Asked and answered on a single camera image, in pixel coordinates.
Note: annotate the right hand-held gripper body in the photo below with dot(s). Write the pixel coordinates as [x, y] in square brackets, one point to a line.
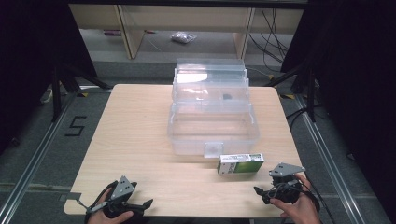
[285, 170]

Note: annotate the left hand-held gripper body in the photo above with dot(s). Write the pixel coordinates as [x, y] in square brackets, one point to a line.
[122, 189]

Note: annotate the person's left hand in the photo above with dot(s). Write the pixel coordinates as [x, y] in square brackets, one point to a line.
[102, 217]

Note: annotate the person's right hand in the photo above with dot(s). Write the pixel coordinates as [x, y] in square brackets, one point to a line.
[300, 210]

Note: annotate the green and white carton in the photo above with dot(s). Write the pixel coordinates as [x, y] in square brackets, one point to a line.
[241, 164]

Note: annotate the yellow tape piece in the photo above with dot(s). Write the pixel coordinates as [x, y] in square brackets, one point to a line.
[82, 94]
[287, 96]

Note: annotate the clear plastic storage box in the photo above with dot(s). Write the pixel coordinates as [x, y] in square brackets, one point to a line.
[213, 124]

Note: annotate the black metal stand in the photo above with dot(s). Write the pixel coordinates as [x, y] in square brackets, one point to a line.
[310, 93]
[56, 93]

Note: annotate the black curtain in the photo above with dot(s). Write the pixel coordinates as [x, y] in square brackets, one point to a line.
[34, 62]
[355, 93]

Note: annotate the pink flat item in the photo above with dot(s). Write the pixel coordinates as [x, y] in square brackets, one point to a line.
[112, 32]

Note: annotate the clear plastic bag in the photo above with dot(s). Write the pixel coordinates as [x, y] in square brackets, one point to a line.
[183, 37]

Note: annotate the beige wooden cabinet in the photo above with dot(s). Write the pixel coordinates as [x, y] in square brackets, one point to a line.
[186, 18]

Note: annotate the aluminium floor rail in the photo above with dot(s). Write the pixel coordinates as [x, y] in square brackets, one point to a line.
[330, 161]
[34, 158]

